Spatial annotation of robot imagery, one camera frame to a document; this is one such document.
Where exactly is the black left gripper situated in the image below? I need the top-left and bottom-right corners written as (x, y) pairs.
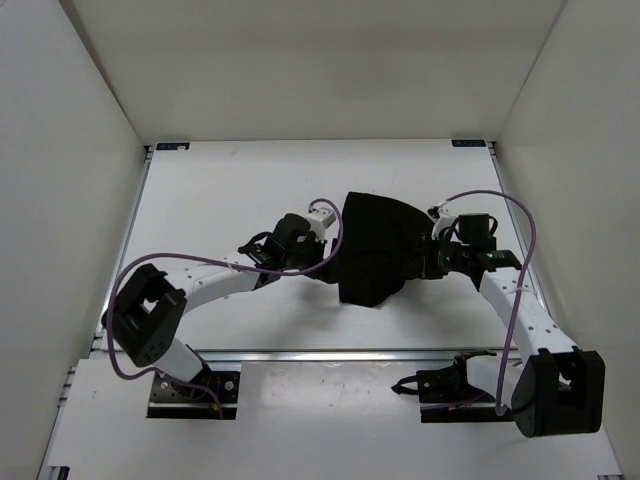
top-left (285, 229), bottom-right (348, 281)

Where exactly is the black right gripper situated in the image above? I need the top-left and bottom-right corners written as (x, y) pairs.
top-left (400, 233), bottom-right (469, 280)

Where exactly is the black skirt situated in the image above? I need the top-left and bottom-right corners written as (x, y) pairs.
top-left (319, 192), bottom-right (433, 308)

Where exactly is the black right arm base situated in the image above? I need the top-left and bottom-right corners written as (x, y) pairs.
top-left (391, 350), bottom-right (513, 424)

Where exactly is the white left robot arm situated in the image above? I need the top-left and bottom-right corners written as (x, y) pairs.
top-left (101, 206), bottom-right (342, 398)

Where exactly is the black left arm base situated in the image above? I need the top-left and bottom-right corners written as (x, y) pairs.
top-left (146, 363), bottom-right (241, 421)

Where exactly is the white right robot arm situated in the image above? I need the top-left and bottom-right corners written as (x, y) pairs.
top-left (417, 207), bottom-right (605, 438)

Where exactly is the dark right corner label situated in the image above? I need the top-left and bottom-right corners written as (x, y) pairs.
top-left (451, 139), bottom-right (486, 148)

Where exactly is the dark corner label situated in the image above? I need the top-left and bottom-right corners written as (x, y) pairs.
top-left (155, 142), bottom-right (190, 151)
top-left (451, 139), bottom-right (486, 148)

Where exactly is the dark left corner label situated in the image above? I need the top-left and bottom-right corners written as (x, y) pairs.
top-left (155, 142), bottom-right (190, 151)

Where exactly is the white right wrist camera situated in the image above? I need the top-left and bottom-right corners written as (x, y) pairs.
top-left (426, 201), bottom-right (457, 240)

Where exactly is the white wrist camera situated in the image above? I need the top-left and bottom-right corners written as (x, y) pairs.
top-left (305, 207), bottom-right (337, 238)
top-left (426, 201), bottom-right (457, 240)

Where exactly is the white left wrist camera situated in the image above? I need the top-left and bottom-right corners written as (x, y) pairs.
top-left (305, 207), bottom-right (337, 238)

